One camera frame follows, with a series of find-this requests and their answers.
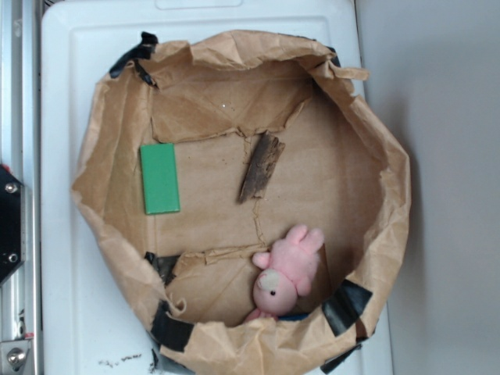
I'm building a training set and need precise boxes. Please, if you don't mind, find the black mounting plate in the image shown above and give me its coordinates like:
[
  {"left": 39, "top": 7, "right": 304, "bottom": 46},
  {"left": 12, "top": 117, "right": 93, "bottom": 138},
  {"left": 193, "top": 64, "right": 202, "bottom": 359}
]
[{"left": 0, "top": 164, "right": 24, "bottom": 286}]

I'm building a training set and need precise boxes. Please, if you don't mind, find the green rectangular block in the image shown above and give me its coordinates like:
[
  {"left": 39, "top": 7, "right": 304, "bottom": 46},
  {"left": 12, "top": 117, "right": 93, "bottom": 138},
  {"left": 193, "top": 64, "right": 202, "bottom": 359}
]
[{"left": 140, "top": 143, "right": 180, "bottom": 215}]

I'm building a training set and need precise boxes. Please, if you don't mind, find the metal frame rail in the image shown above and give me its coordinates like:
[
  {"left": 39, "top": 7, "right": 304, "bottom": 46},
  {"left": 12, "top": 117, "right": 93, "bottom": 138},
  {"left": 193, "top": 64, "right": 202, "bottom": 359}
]
[{"left": 1, "top": 1, "right": 43, "bottom": 374}]

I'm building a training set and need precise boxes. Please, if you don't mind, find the brown paper bag liner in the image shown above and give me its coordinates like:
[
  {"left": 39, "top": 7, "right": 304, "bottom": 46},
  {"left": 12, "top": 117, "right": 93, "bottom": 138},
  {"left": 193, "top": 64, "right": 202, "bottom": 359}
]
[{"left": 71, "top": 30, "right": 411, "bottom": 374}]

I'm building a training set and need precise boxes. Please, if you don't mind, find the dark brown wood chip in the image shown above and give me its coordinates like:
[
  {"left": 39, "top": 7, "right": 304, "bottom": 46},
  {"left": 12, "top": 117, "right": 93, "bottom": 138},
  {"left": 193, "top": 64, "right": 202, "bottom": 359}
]
[{"left": 237, "top": 131, "right": 285, "bottom": 203}]

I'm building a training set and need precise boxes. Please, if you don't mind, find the pink plush toy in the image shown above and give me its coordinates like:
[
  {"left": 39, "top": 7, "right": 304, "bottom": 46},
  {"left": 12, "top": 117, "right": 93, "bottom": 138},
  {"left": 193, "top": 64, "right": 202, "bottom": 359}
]
[{"left": 245, "top": 224, "right": 324, "bottom": 322}]

